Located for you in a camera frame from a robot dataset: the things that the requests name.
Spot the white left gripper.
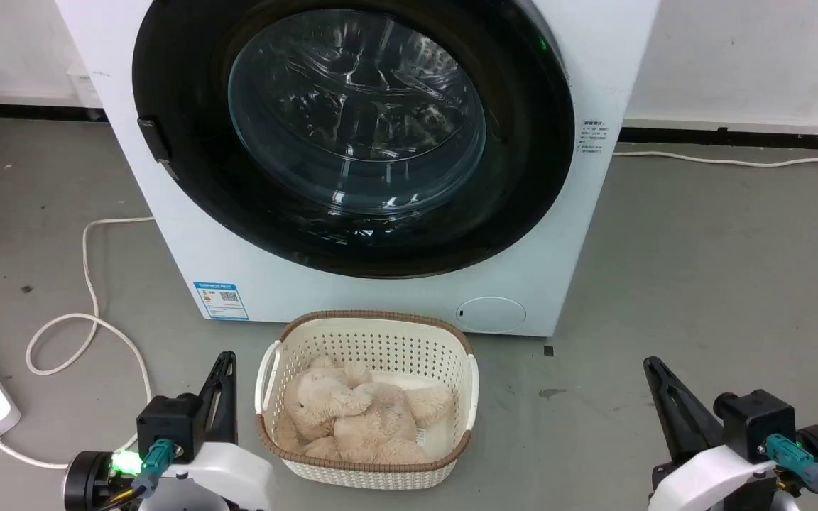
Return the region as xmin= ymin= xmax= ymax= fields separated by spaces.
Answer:
xmin=62 ymin=351 xmax=275 ymax=511

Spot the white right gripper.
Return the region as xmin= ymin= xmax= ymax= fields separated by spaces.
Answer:
xmin=643 ymin=356 xmax=818 ymax=511

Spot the white front-load washing machine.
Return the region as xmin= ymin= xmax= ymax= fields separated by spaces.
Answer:
xmin=55 ymin=0 xmax=661 ymax=338

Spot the round black glass washer door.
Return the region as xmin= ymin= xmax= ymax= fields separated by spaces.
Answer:
xmin=132 ymin=0 xmax=577 ymax=279

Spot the blue energy label sticker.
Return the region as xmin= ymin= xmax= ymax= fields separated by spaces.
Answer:
xmin=193 ymin=282 xmax=250 ymax=322

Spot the beige plush teddy bear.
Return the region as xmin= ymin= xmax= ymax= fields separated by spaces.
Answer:
xmin=278 ymin=356 xmax=457 ymax=465

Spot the white plastic laundry basket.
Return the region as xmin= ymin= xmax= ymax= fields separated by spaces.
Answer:
xmin=254 ymin=310 xmax=480 ymax=491

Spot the round white filter cover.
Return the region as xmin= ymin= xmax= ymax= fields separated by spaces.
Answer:
xmin=455 ymin=297 xmax=528 ymax=334

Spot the small text warning sticker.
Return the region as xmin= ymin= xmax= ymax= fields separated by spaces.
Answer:
xmin=578 ymin=121 xmax=608 ymax=155

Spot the teal plug left gripper cable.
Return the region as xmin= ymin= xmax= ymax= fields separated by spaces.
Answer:
xmin=100 ymin=439 xmax=176 ymax=511

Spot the teal plug gripper cable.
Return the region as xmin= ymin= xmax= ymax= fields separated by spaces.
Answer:
xmin=100 ymin=439 xmax=176 ymax=511
xmin=765 ymin=434 xmax=818 ymax=511

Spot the teal plug right gripper cable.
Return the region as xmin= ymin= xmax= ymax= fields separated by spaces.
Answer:
xmin=765 ymin=434 xmax=818 ymax=511

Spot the white power strip cable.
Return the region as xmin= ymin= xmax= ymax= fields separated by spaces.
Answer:
xmin=0 ymin=216 xmax=156 ymax=471

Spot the thin white floor cable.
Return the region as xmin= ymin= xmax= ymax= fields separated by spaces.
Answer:
xmin=612 ymin=147 xmax=818 ymax=169

